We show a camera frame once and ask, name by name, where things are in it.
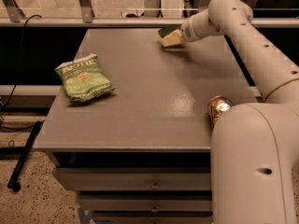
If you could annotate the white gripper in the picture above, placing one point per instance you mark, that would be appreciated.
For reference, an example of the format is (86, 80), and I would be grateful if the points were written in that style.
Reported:
(189, 32)

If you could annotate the green and yellow sponge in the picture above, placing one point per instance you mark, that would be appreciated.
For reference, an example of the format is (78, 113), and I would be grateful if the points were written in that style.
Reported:
(165, 32)

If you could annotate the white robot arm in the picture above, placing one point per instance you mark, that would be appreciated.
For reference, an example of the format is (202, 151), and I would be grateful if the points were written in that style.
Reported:
(253, 146)

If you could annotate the green chip bag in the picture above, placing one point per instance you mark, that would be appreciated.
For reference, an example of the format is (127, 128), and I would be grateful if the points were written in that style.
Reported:
(83, 79)

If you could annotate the grey drawer cabinet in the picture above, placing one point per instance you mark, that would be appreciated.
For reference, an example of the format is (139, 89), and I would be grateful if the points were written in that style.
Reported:
(140, 155)

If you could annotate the black rod on floor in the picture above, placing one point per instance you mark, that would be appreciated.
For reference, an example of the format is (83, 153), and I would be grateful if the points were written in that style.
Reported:
(13, 182)

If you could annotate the metal railing frame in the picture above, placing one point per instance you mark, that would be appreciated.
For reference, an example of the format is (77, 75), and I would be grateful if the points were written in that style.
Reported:
(132, 13)

